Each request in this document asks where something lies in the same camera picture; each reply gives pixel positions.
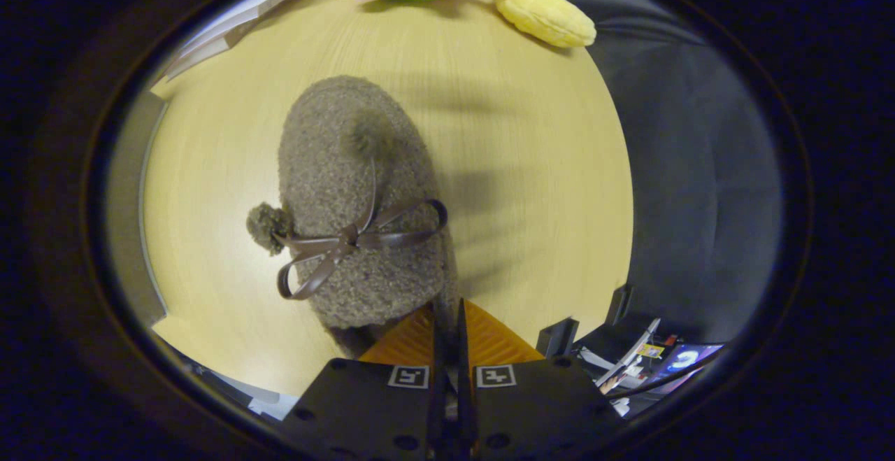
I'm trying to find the plain white book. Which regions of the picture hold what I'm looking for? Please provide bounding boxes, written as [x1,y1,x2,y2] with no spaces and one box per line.
[162,0,347,83]

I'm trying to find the dark striped cloth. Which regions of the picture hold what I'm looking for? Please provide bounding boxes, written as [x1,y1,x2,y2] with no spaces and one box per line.
[168,342,301,421]

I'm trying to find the grey fabric storage box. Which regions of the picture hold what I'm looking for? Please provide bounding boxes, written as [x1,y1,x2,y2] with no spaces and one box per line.
[105,90,170,329]

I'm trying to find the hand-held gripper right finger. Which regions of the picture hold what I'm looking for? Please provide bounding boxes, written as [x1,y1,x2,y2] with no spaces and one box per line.
[454,298,627,461]

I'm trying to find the pile of mixed clutter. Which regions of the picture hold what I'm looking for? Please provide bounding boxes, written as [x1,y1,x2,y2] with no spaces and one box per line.
[591,318,726,418]

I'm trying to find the brown fuzzy shoe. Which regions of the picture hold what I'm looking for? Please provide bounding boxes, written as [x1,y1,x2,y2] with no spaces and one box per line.
[246,75,459,360]

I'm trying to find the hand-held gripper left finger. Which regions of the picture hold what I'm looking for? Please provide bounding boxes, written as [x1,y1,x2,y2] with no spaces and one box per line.
[280,300,447,461]

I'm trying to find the yellow plush toy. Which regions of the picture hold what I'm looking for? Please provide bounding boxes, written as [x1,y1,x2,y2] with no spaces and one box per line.
[493,0,597,48]

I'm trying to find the black rectangular post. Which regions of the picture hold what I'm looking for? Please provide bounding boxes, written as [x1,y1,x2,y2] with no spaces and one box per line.
[536,317,580,358]
[605,283,633,327]

